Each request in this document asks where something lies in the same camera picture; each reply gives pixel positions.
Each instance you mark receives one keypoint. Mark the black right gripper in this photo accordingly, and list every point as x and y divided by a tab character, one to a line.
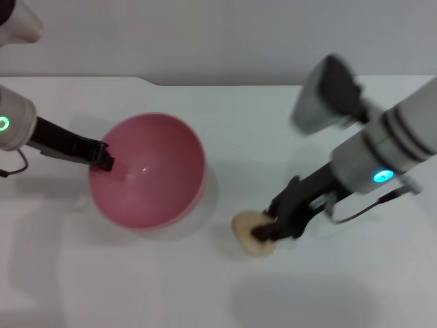
304	198

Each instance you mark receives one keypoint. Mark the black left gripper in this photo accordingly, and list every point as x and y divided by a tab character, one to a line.
61	141

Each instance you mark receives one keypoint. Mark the beige egg yolk pastry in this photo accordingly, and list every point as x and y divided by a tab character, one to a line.
246	225

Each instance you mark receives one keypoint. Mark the pink plastic bowl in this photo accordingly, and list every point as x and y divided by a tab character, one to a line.
157	191

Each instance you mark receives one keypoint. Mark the right wrist camera housing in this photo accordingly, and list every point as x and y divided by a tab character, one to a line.
317	102

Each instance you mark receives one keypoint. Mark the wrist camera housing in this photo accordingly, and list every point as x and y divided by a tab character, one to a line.
317	102
24	17

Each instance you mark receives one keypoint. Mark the left wrist camera housing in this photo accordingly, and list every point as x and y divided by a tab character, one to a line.
24	17

